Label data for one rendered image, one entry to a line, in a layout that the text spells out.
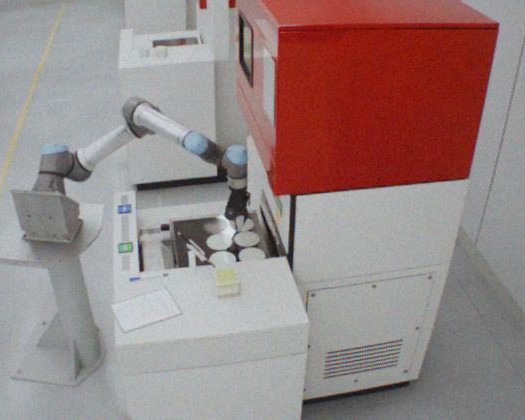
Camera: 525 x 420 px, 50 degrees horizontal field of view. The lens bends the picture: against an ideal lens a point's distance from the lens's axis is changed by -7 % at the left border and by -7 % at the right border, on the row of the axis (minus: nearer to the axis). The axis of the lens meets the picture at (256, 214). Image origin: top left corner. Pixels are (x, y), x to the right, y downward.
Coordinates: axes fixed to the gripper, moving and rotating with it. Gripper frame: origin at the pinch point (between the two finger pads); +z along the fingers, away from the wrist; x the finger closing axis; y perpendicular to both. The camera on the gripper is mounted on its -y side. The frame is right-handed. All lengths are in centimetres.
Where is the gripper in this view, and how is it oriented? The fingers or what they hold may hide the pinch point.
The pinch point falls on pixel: (236, 230)
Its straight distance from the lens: 239.4
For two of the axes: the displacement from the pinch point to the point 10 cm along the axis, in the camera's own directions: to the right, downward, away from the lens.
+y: 2.8, -5.5, 7.9
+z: -0.1, 8.2, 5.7
